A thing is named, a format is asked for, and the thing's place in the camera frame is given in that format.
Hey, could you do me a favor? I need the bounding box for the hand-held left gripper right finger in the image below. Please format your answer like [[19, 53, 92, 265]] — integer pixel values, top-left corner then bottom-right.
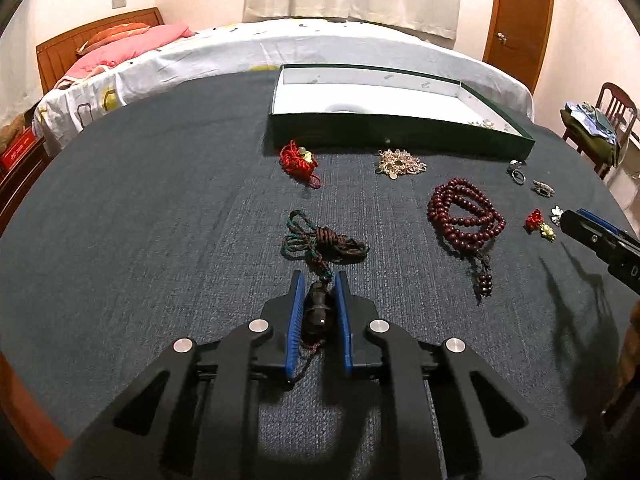
[[334, 270, 587, 480]]

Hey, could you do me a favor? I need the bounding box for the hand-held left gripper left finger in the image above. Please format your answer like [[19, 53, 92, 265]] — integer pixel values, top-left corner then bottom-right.
[[52, 270, 307, 480]]

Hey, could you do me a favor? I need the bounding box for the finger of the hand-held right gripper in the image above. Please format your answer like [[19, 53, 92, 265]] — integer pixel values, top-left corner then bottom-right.
[[559, 209, 615, 262], [575, 208, 640, 251]]

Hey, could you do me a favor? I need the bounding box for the red knot gold charm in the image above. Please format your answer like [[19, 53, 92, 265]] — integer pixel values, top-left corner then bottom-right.
[[525, 208, 557, 242]]

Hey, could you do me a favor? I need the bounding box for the dark cord pendant necklace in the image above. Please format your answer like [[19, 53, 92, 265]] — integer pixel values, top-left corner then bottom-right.
[[281, 209, 372, 378]]

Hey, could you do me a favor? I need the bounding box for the dark red bead necklace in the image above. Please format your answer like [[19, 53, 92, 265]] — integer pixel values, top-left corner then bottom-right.
[[426, 177, 507, 298]]

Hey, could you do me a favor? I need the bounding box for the red cord bracelet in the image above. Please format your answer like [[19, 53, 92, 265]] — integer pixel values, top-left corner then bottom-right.
[[279, 140, 323, 189]]

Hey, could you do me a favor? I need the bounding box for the large gold chain pile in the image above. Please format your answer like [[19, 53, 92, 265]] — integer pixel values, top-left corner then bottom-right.
[[375, 148, 428, 180]]

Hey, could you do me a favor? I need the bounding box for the green jewelry box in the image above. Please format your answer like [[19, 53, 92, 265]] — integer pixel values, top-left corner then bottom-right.
[[265, 63, 537, 161]]

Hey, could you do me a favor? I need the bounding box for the green cloth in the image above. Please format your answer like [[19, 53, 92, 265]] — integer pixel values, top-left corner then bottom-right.
[[560, 105, 623, 165]]

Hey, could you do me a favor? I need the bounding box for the blue patterned cloth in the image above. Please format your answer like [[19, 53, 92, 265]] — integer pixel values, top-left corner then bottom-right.
[[565, 101, 610, 127]]

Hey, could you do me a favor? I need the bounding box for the wooden chair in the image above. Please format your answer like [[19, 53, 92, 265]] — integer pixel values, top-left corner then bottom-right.
[[562, 82, 640, 181]]

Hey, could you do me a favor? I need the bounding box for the wooden door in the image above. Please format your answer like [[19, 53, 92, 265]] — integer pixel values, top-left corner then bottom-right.
[[482, 0, 556, 95]]

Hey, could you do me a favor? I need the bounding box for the bed with patterned sheet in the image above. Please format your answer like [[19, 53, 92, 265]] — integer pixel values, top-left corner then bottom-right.
[[32, 20, 535, 156]]

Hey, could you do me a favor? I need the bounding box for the wooden nightstand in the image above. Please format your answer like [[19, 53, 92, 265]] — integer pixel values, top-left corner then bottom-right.
[[0, 140, 53, 236]]

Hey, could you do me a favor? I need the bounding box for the pink pillow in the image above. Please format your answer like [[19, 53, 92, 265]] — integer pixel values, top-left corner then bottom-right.
[[65, 23, 196, 81]]

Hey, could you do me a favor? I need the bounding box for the red box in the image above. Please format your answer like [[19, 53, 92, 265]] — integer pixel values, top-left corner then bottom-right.
[[0, 127, 38, 171]]

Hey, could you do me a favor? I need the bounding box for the orange pillow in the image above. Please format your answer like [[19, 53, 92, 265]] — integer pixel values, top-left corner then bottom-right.
[[76, 25, 151, 56]]

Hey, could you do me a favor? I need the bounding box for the wooden headboard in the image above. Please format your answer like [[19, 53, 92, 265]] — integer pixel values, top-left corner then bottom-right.
[[36, 7, 166, 96]]

